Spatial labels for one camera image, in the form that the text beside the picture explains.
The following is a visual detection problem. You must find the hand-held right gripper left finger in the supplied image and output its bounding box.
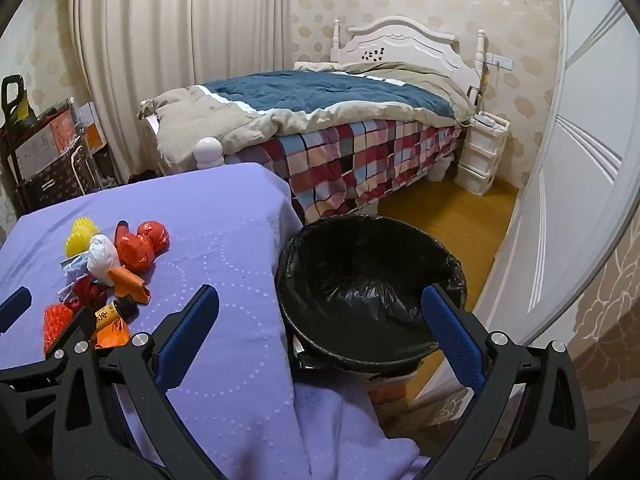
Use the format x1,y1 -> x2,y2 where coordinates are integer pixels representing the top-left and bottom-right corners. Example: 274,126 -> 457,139
62,284 -> 221,480

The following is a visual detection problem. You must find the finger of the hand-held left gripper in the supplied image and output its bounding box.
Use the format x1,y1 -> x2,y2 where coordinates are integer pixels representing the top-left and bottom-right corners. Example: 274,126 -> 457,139
0,287 -> 34,335
44,308 -> 97,362

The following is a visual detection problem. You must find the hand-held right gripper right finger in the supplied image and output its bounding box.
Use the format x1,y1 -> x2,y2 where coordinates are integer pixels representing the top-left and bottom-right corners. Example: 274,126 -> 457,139
421,284 -> 591,480

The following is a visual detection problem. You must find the orange foam fruit net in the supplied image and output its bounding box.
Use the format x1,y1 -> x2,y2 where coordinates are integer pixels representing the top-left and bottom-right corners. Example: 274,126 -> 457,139
42,304 -> 77,356

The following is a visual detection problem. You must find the shiny red wrapper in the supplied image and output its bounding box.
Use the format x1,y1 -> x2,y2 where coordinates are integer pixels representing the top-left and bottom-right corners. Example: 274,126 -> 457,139
62,275 -> 109,312

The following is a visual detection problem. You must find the white and blue packet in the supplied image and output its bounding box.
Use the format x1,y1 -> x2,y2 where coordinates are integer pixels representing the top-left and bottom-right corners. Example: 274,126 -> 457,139
60,255 -> 91,279

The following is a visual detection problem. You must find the white plastic bag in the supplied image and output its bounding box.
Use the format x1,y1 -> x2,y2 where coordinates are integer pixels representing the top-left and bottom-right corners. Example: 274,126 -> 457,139
86,234 -> 121,281

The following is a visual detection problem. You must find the yellow foam fruit net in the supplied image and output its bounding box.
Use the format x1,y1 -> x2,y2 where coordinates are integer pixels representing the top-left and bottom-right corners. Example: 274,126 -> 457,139
65,217 -> 104,261

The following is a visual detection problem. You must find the red plastic bag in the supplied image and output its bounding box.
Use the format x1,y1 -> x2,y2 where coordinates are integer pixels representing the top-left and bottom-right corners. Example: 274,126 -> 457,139
116,220 -> 171,274

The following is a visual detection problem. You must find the bin with black liner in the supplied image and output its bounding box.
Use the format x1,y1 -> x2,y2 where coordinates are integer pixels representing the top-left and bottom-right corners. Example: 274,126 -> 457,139
275,214 -> 468,375

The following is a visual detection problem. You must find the cardboard box with orange print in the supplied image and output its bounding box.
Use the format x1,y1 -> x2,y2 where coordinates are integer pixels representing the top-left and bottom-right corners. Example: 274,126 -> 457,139
367,371 -> 422,407

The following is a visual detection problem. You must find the purple tablecloth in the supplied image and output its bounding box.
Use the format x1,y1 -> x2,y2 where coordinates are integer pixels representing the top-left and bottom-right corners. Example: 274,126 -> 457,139
0,161 -> 422,480

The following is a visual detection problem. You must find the small white waste bin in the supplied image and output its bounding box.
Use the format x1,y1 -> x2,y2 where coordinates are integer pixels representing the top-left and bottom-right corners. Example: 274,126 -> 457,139
427,155 -> 454,182

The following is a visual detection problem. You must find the white plastic drawer unit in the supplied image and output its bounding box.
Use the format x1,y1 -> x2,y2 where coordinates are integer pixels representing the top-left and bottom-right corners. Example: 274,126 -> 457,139
453,111 -> 510,197

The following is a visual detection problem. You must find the white bedpost knob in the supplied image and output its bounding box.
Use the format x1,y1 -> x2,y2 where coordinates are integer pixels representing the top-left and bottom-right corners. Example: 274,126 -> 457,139
193,137 -> 224,171

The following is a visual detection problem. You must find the orange and white box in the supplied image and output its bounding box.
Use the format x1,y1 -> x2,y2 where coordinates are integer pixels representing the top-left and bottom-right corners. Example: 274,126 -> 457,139
75,102 -> 109,154

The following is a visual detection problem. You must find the checkered bed sheet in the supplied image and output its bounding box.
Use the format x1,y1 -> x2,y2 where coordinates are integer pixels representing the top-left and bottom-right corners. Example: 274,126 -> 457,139
227,120 -> 464,226

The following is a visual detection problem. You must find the white panelled door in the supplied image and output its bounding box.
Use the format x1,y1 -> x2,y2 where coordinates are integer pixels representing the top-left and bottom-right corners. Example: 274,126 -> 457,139
410,0 -> 632,411

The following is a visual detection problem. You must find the blue and beige duvet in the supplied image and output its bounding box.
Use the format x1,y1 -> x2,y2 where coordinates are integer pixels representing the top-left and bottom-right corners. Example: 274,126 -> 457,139
138,61 -> 474,159

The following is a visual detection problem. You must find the cream curtain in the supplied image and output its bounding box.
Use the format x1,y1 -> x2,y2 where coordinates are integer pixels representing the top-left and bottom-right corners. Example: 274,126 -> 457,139
72,0 -> 294,182

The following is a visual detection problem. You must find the white bed headboard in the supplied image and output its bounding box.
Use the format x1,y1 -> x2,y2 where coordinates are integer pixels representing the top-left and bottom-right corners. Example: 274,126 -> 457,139
330,15 -> 489,92

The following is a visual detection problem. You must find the beige pillow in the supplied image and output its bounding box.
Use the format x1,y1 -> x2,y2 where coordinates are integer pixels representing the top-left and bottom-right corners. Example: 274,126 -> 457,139
293,61 -> 347,74

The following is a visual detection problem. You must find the black trolley handle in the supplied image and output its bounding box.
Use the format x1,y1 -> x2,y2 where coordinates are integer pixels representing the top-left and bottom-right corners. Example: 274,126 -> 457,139
0,75 -> 32,211

